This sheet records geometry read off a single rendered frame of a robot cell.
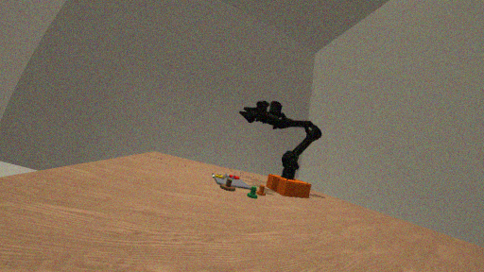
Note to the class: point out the brown gear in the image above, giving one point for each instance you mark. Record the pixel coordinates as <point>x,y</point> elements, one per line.
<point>228,186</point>

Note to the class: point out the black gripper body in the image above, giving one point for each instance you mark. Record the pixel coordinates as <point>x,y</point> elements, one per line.
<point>263,116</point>

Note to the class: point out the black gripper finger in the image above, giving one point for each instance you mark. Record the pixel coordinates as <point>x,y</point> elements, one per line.
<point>253,111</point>
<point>246,115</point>

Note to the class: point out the orange gear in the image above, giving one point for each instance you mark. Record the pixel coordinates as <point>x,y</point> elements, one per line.
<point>261,191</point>

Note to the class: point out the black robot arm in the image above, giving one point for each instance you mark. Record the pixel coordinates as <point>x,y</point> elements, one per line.
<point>290,158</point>

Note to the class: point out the green gear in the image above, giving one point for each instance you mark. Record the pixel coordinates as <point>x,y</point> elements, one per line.
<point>252,194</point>

